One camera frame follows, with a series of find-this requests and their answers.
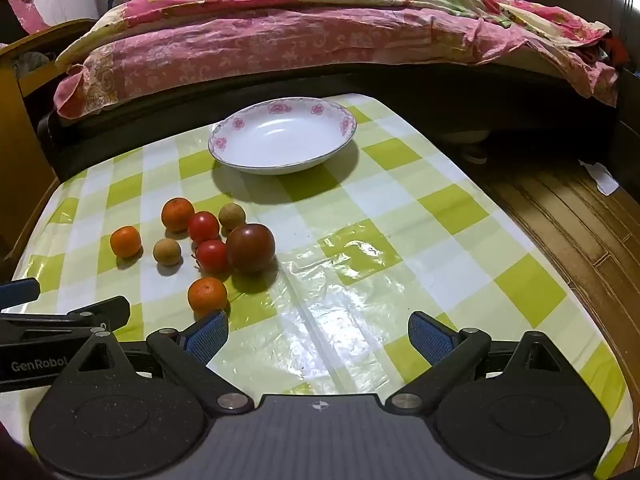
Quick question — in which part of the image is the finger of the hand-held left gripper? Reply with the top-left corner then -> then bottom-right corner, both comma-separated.
0,278 -> 42,306
0,296 -> 132,332

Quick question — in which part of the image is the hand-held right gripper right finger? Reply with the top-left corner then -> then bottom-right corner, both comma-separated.
387,311 -> 576,415

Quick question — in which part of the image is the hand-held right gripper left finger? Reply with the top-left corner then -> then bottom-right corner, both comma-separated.
65,310 -> 253,414

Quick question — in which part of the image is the small orange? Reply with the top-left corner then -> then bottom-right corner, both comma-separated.
187,277 -> 229,313
160,197 -> 196,233
109,225 -> 143,259

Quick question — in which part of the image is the red cherry tomato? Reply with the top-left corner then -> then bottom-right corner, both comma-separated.
187,211 -> 221,243
194,239 -> 230,273

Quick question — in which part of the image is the large dark red tomato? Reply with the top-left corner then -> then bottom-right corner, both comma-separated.
225,223 -> 277,274

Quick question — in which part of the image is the brown longan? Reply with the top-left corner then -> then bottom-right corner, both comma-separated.
153,238 -> 182,267
218,203 -> 247,233

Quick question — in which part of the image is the white floral plate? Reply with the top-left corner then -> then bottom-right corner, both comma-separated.
208,98 -> 358,176

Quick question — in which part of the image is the green checked tablecloth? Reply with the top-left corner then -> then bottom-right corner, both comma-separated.
0,92 -> 635,480

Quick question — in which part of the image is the wooden cabinet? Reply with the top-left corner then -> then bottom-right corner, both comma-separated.
0,19 -> 97,263

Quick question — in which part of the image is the white round object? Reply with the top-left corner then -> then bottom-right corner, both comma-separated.
440,127 -> 491,163

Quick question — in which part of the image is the white paper scrap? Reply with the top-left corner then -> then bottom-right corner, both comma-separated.
578,160 -> 620,197

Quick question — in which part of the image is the pink floral blanket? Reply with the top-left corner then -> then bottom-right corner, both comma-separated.
52,0 -> 621,120

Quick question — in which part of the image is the dark bed frame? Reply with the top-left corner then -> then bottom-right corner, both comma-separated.
37,60 -> 621,183

